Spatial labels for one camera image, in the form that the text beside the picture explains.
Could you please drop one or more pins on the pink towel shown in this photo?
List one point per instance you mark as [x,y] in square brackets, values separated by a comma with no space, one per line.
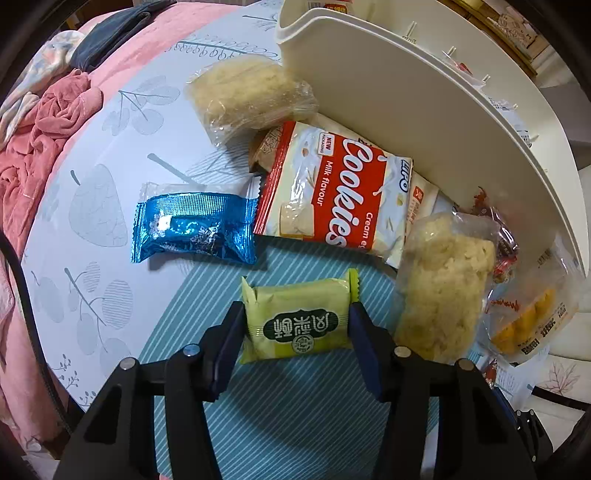
[60,110]

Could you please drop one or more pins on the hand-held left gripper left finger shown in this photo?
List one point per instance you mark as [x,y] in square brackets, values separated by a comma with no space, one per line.
[228,341]

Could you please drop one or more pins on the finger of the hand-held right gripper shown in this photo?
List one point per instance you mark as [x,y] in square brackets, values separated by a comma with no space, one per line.
[504,402]

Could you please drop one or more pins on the blue denim garment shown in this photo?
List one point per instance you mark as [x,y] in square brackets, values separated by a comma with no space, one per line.
[111,37]

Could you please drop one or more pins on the clear rice cracker packet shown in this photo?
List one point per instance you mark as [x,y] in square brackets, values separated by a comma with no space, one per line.
[438,286]
[244,97]

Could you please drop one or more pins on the red and white cookie packet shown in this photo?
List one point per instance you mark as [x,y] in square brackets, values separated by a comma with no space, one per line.
[323,184]

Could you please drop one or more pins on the green pastry packet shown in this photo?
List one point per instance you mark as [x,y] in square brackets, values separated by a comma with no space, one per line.
[295,323]

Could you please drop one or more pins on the floral cloth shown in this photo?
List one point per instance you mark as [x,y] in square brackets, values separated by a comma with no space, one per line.
[41,69]

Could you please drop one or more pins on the blue foil snack packet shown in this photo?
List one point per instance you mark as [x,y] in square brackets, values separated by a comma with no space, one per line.
[194,230]

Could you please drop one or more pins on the white plastic storage bin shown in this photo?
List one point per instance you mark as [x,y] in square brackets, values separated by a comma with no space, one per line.
[415,101]

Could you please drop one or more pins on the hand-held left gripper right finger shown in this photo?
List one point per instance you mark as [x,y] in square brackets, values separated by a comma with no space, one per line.
[364,341]

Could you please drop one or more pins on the yellow pastry packet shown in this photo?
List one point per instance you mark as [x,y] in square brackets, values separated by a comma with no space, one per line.
[526,323]

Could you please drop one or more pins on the red candy packet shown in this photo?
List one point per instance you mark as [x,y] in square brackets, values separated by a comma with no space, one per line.
[501,240]

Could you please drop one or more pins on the printed cardboard box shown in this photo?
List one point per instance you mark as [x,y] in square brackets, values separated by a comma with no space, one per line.
[521,32]

